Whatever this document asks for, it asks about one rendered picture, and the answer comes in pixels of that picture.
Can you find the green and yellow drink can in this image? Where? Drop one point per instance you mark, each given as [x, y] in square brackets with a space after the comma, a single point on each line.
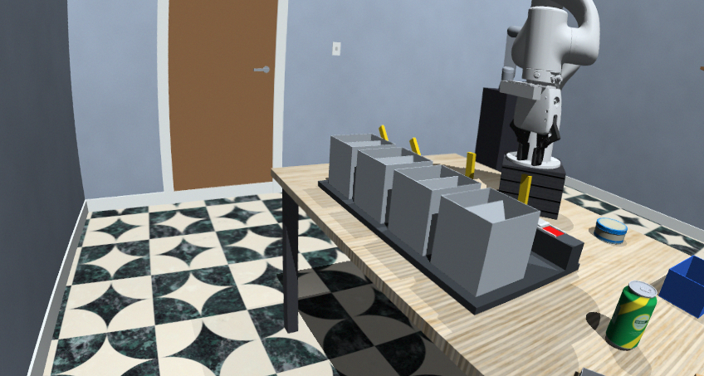
[632, 314]

